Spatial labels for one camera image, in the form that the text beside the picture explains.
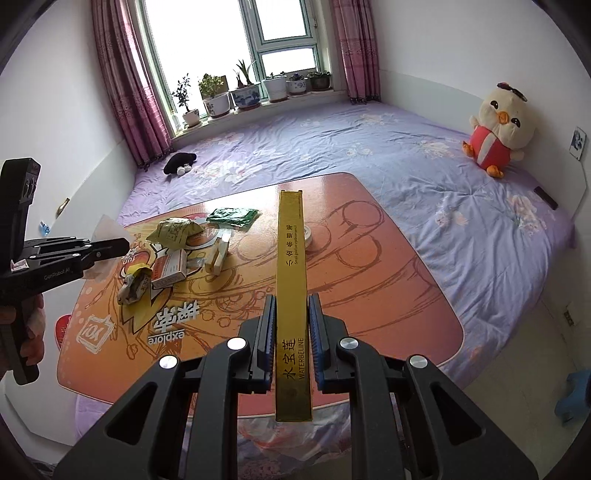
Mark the purple floral bed sheet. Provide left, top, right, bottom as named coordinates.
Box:
left=74, top=99, right=578, bottom=480

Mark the translucent white plastic wrapper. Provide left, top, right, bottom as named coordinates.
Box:
left=85, top=216, right=127, bottom=282

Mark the black cloth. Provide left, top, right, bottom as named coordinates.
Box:
left=163, top=151, right=198, bottom=176

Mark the round white lid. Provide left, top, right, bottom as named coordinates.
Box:
left=302, top=224, right=326, bottom=250

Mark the small plant in white pot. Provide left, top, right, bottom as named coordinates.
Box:
left=172, top=74, right=201, bottom=127

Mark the chick plush toy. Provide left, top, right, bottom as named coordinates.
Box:
left=463, top=82, right=536, bottom=179

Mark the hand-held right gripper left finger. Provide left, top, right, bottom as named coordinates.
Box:
left=53, top=293, right=278, bottom=480

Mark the blue and white wall plate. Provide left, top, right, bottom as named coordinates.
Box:
left=569, top=128, right=588, bottom=160

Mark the yellow-green snack packet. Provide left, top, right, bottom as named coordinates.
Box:
left=147, top=218, right=204, bottom=250

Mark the long gold box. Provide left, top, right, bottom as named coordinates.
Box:
left=276, top=189, right=314, bottom=423

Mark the white and orange small box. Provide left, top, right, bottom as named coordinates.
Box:
left=151, top=249, right=188, bottom=290

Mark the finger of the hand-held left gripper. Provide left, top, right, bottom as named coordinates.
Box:
left=32, top=237, right=131, bottom=274
left=25, top=236, right=93, bottom=254

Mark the pink patterned curtain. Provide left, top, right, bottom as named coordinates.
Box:
left=329, top=0, right=382, bottom=103
left=91, top=0, right=174, bottom=171

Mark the bushy plant in white pot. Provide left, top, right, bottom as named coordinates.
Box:
left=198, top=74, right=230, bottom=118

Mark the orange printed low table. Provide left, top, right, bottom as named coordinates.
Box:
left=55, top=172, right=465, bottom=418

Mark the aloe in blue-white pot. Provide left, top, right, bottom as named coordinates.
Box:
left=229, top=59, right=262, bottom=110

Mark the black remote control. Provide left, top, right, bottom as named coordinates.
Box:
left=534, top=186, right=558, bottom=210

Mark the blue plastic stool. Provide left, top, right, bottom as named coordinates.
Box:
left=555, top=369, right=591, bottom=423

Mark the person's left hand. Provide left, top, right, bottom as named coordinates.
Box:
left=0, top=293, right=45, bottom=370

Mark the dark green packet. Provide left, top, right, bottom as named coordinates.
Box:
left=206, top=208, right=260, bottom=230

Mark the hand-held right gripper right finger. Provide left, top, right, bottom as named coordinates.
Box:
left=308, top=293, right=539, bottom=480

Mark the low plant in white pot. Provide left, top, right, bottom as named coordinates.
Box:
left=261, top=71, right=288, bottom=102

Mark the green framed window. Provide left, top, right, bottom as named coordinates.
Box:
left=134, top=0, right=347, bottom=134

